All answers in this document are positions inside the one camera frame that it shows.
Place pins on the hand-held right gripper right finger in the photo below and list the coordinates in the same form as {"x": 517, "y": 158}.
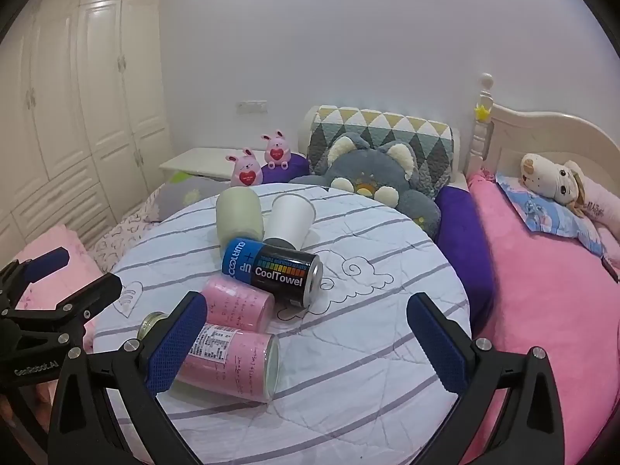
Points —
{"x": 438, "y": 344}

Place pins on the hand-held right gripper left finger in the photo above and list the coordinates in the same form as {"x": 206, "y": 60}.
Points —
{"x": 177, "y": 344}

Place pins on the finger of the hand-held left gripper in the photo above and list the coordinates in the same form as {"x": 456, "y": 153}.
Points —
{"x": 92, "y": 293}
{"x": 46, "y": 264}

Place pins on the pink cup with white label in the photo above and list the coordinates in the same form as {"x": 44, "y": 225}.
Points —
{"x": 232, "y": 363}

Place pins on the pale green cup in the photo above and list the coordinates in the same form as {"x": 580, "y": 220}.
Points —
{"x": 240, "y": 215}

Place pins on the glass jar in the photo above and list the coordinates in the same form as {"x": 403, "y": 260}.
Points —
{"x": 152, "y": 325}

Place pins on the white heart print cloth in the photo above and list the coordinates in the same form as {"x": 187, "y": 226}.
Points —
{"x": 126, "y": 232}

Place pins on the purple blanket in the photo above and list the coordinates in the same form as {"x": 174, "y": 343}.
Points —
{"x": 460, "y": 252}

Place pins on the pink fleece blanket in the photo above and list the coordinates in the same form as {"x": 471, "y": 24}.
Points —
{"x": 533, "y": 290}

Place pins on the black and blue can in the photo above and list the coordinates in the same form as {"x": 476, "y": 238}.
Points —
{"x": 276, "y": 271}

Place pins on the cream wardrobe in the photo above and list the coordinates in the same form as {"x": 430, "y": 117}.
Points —
{"x": 72, "y": 106}

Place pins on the blue printed pillow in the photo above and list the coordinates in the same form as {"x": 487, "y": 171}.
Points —
{"x": 537, "y": 213}

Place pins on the white bedside table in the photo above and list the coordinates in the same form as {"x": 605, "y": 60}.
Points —
{"x": 203, "y": 160}

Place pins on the pink bunny toy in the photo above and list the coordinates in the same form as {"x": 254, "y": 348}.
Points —
{"x": 244, "y": 172}
{"x": 277, "y": 150}

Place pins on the grey plush cat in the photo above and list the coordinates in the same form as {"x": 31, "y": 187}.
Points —
{"x": 368, "y": 169}

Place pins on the white plush dog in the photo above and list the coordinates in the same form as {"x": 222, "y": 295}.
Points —
{"x": 552, "y": 179}

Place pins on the pale pink plush pillow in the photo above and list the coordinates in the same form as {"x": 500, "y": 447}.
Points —
{"x": 603, "y": 203}

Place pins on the triangle patterned quilted cushion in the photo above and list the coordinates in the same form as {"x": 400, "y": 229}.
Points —
{"x": 387, "y": 126}

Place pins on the white wooden bed headboard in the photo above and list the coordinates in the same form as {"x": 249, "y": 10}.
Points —
{"x": 533, "y": 131}

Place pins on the yellow star ornament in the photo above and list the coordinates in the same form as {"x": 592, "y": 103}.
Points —
{"x": 482, "y": 112}

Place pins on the white wall socket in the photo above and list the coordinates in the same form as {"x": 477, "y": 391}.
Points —
{"x": 252, "y": 107}

